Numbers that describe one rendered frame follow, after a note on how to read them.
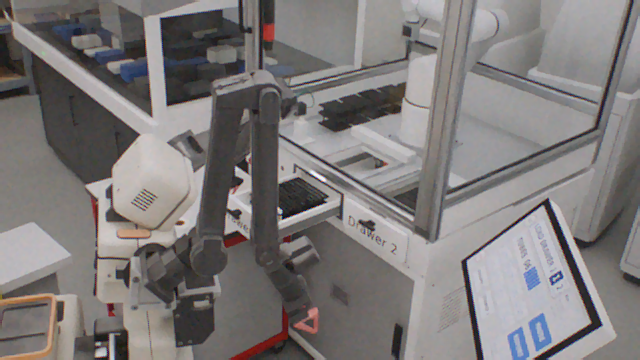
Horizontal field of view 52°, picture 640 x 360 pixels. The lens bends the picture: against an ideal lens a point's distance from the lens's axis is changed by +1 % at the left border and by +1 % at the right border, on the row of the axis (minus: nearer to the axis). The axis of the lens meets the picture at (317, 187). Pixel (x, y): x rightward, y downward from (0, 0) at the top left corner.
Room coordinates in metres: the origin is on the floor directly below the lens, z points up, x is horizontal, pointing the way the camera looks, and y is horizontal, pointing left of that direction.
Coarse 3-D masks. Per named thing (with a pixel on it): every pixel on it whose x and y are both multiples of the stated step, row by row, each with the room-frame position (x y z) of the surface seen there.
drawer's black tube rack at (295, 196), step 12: (288, 180) 2.11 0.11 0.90; (300, 180) 2.12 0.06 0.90; (288, 192) 2.02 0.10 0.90; (300, 192) 2.03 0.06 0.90; (312, 192) 2.03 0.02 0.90; (324, 192) 2.03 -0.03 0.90; (288, 204) 1.94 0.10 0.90; (300, 204) 1.94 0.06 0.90; (312, 204) 1.99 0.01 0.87; (288, 216) 1.91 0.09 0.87
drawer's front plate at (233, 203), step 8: (232, 200) 1.91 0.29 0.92; (232, 208) 1.91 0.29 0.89; (240, 208) 1.87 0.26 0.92; (248, 208) 1.85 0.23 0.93; (240, 216) 1.87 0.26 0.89; (248, 216) 1.83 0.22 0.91; (232, 224) 1.91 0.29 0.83; (240, 224) 1.87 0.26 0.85; (248, 224) 1.83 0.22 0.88; (240, 232) 1.87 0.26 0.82; (248, 232) 1.83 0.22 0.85
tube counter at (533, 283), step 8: (520, 264) 1.37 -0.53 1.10; (528, 264) 1.35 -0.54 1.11; (528, 272) 1.32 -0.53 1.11; (536, 272) 1.30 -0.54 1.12; (528, 280) 1.29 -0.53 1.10; (536, 280) 1.27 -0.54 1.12; (528, 288) 1.27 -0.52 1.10; (536, 288) 1.25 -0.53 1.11; (536, 296) 1.22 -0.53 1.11; (544, 296) 1.21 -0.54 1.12; (536, 304) 1.20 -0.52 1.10; (544, 304) 1.18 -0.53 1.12
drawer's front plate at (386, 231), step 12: (348, 204) 1.93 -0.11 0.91; (348, 216) 1.93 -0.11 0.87; (360, 216) 1.89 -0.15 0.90; (372, 216) 1.84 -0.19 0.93; (360, 228) 1.88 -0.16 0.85; (384, 228) 1.80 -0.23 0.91; (396, 228) 1.77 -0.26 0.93; (372, 240) 1.84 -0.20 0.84; (384, 240) 1.79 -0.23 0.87; (396, 240) 1.75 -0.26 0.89; (384, 252) 1.79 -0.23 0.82; (396, 252) 1.75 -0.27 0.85
